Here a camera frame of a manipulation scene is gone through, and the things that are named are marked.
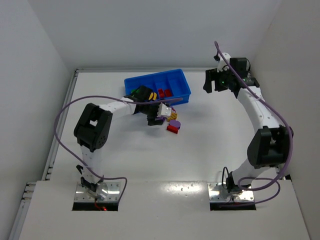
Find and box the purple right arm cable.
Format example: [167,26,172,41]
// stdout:
[213,41,294,207]

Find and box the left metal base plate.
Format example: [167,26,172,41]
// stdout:
[74,181,121,204]

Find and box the metal base plate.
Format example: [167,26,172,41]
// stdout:
[74,181,121,204]
[207,182,255,204]

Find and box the yellow rounded lego block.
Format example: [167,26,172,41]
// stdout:
[148,92,158,101]

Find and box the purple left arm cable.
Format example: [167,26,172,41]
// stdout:
[54,95,185,201]

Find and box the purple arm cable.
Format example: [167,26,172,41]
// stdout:
[54,95,185,201]
[213,41,294,207]

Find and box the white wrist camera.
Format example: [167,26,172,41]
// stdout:
[157,103,172,117]
[213,52,231,73]

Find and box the green rectangular lego brick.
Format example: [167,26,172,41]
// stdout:
[130,88,140,96]

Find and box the red scalloped lego block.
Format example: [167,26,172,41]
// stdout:
[158,88,165,99]

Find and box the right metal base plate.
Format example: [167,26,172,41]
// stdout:
[207,182,255,204]

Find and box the purple rounded lego block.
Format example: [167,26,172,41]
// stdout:
[169,119,181,129]

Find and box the yellow striped lego block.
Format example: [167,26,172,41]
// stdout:
[167,112,178,122]

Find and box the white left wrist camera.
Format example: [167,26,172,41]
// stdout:
[157,103,172,117]

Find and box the purple lego brick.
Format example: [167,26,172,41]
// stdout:
[154,117,166,126]

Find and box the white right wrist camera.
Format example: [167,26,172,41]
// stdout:
[213,52,231,73]

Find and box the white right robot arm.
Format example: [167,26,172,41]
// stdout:
[203,53,293,193]

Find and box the blue divided plastic bin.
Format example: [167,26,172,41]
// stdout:
[124,69,191,106]

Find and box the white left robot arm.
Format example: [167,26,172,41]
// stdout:
[73,85,172,200]

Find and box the red rectangular lego brick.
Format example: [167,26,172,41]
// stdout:
[164,89,173,98]

